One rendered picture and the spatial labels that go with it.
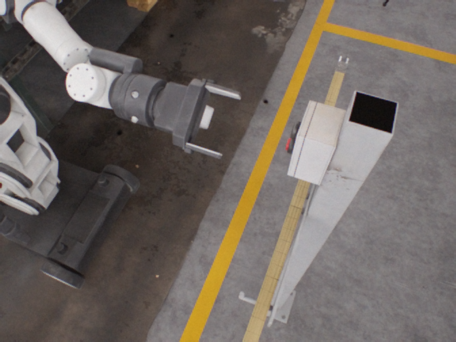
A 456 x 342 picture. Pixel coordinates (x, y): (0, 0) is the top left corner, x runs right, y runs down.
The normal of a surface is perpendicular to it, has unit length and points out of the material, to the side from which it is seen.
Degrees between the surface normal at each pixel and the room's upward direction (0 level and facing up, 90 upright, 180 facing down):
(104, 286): 0
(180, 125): 30
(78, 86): 37
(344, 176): 90
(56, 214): 0
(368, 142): 90
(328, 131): 0
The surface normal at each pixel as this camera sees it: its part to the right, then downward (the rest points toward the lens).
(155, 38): -0.02, -0.51
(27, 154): 0.29, -0.38
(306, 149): -0.37, 0.80
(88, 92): -0.24, 0.07
